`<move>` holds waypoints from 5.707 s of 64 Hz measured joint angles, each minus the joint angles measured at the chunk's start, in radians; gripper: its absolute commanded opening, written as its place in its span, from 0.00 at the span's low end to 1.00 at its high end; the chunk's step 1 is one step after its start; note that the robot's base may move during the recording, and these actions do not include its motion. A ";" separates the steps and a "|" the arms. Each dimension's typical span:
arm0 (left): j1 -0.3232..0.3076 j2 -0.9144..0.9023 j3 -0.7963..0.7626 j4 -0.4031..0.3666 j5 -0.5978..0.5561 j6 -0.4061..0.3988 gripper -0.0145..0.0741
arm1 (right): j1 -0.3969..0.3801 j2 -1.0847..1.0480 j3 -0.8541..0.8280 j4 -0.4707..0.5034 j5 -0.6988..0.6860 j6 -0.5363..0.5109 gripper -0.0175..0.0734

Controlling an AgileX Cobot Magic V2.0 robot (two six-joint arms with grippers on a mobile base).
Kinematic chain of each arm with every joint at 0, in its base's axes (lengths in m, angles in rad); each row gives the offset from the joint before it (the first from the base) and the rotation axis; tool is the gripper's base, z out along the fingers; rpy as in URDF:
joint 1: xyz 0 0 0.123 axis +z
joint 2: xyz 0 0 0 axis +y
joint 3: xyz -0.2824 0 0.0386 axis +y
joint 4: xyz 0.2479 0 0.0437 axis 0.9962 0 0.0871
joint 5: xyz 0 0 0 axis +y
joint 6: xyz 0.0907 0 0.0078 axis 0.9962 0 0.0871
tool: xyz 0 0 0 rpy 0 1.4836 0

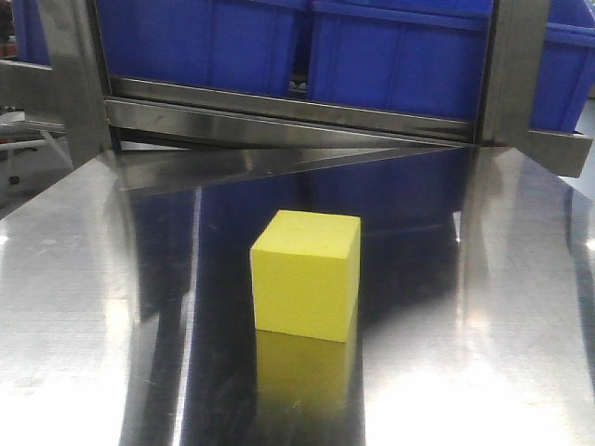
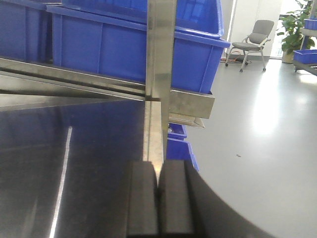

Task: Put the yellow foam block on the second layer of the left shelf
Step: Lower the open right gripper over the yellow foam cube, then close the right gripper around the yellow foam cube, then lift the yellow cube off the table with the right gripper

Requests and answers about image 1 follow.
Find yellow foam block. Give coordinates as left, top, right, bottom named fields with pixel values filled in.
left=250, top=210, right=362, bottom=343

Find blue plastic bin left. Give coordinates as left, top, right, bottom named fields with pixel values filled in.
left=97, top=1, right=310, bottom=97

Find blue plastic bin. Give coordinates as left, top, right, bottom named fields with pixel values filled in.
left=307, top=1, right=493, bottom=121
left=97, top=1, right=310, bottom=97
left=531, top=1, right=594, bottom=133

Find blue plastic bin middle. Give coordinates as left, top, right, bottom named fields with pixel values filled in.
left=307, top=1, right=493, bottom=121

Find blue plastic bin right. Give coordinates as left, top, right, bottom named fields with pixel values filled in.
left=531, top=1, right=594, bottom=133

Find stainless steel shelf frame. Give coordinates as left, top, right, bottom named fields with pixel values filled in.
left=1, top=1, right=593, bottom=177

